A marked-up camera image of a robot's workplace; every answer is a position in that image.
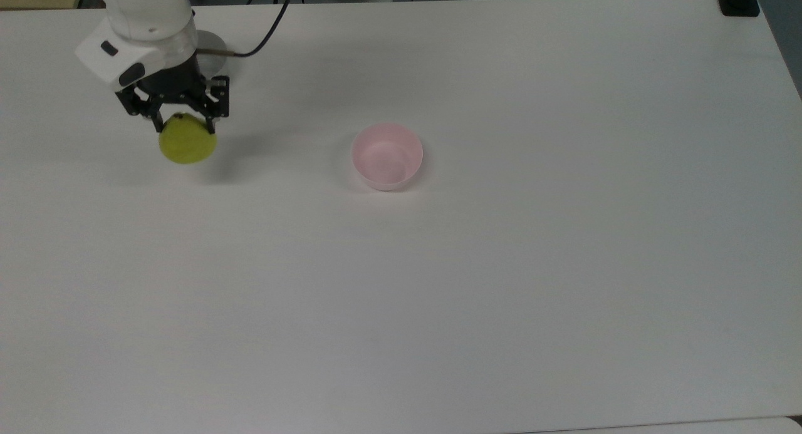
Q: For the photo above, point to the grey plastic bowl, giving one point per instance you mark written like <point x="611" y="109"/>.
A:
<point x="212" y="41"/>

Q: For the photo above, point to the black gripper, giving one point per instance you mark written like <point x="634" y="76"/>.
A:
<point x="172" y="86"/>

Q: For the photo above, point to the yellow-green pear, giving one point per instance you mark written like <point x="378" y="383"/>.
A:
<point x="188" y="143"/>

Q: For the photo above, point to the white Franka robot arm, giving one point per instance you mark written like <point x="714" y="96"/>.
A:
<point x="144" y="14"/>

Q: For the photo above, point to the black table clamp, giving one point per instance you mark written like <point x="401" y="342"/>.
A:
<point x="739" y="2"/>

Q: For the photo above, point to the pink plastic bowl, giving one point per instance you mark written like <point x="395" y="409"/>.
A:
<point x="386" y="158"/>

